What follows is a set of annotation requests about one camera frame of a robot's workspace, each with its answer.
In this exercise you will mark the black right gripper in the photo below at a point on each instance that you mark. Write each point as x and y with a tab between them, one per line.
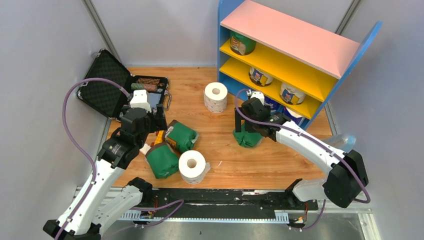
237	122

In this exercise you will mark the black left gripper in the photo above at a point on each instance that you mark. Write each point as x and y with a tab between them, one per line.
158	123

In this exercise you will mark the blue Tempo tissue pack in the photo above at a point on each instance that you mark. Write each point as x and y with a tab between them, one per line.
272	104

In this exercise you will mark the cream roll blue picture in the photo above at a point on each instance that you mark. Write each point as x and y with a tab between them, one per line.
260	78

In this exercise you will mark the cream roll brown band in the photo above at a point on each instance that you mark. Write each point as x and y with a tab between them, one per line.
291	95

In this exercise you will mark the plain green roll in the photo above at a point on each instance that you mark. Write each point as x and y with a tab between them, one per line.
241	44

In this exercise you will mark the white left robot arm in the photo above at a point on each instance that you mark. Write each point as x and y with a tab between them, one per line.
85	219

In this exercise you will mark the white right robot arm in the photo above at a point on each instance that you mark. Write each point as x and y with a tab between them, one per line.
345	178

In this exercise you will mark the blue shelf with coloured boards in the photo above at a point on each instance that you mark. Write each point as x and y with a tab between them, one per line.
309	58

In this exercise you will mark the green wrapped roll brown band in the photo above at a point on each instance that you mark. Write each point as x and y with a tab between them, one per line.
180	137

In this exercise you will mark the blue playing card deck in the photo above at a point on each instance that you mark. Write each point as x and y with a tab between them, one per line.
154	99

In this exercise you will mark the white toy brick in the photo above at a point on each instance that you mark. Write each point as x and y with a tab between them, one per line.
144	150

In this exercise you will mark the plain white paper towel roll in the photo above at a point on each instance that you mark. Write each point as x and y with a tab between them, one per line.
215	97

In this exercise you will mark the white paper towel roll front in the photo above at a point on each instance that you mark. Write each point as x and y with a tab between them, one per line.
193	167

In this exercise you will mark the black poker chip case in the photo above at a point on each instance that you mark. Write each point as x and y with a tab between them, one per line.
108	99

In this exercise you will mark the clear plastic bag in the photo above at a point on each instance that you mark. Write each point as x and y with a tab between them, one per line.
345	142

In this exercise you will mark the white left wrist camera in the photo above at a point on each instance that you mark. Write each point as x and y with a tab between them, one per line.
140	99

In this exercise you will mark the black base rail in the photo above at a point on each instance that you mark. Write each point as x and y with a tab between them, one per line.
225	204

